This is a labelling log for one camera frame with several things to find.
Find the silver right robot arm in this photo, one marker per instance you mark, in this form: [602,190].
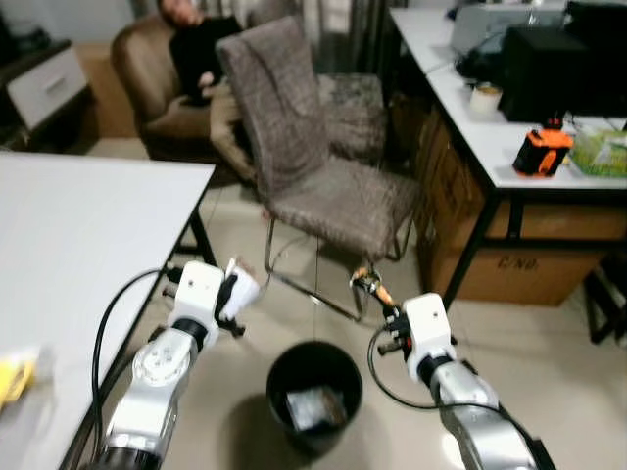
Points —
[480,431]

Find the black box device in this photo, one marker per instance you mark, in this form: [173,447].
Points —
[539,73]

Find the black round rubbish bin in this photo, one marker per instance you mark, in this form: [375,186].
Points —
[345,372]

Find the brown cardboard box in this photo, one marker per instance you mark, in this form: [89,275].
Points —
[509,262]

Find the brown round armchair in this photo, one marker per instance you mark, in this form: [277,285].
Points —
[147,83]

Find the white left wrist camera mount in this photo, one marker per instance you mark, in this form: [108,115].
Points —
[199,289]

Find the large black case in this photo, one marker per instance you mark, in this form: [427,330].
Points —
[605,59]

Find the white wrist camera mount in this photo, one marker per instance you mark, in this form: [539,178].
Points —
[428,323]
[199,289]

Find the dark cabinet with white drawer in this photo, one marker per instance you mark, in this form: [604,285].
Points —
[49,90]

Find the orange and black tool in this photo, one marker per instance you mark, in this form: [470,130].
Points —
[541,157]

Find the brown plaid covered chair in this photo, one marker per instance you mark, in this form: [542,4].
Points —
[284,108]

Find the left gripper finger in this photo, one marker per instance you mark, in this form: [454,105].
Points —
[228,292]

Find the black metal stand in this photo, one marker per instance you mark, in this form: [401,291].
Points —
[607,294]

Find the brown patterned covered chair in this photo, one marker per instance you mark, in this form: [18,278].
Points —
[355,113]

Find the clear plastic wrapper trash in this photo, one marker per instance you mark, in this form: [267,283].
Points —
[315,409]

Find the white desk with black frame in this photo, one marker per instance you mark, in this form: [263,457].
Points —
[490,139]

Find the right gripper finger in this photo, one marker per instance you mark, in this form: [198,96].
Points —
[394,308]

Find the grey desktop device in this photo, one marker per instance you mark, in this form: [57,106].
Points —
[500,24]

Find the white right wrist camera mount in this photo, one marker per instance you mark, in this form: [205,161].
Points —
[428,323]

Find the white tape roll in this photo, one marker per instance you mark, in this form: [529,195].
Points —
[485,100]

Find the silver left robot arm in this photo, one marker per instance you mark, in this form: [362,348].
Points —
[157,377]

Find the white table with black legs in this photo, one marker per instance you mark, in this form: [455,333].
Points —
[78,235]

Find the yellow crumpled trash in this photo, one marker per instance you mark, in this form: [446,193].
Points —
[15,380]

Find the orange brown wrapper trash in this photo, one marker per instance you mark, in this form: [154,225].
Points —
[370,284]

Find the seated person in black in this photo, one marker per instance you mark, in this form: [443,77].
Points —
[196,54]

